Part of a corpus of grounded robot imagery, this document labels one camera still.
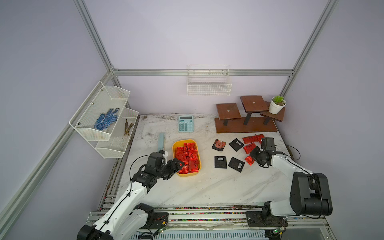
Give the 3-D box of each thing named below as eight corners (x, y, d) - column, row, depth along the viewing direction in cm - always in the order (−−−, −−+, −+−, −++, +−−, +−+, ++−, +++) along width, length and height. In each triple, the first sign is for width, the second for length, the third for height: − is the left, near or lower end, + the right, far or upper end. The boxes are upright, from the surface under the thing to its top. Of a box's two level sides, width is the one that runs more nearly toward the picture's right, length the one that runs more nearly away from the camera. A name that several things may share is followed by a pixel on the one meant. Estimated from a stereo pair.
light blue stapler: (158, 151, 101) (157, 147, 97) (160, 137, 109) (158, 133, 105) (163, 150, 101) (162, 147, 98) (164, 137, 109) (163, 133, 105)
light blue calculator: (177, 132, 112) (176, 129, 109) (178, 118, 121) (178, 115, 119) (193, 132, 112) (193, 129, 109) (193, 118, 121) (193, 115, 119)
